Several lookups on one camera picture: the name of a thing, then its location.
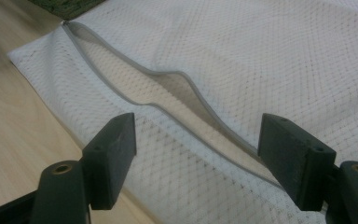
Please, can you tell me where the green knitted cloth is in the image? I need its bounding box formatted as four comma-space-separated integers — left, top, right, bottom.
27, 0, 107, 21

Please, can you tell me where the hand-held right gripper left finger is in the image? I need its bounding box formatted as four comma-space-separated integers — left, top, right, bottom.
81, 112, 137, 211

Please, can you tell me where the white mesh laundry bag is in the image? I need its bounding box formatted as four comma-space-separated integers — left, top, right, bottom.
7, 0, 358, 224

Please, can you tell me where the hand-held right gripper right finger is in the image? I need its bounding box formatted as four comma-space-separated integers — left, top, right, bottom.
256, 113, 337, 212

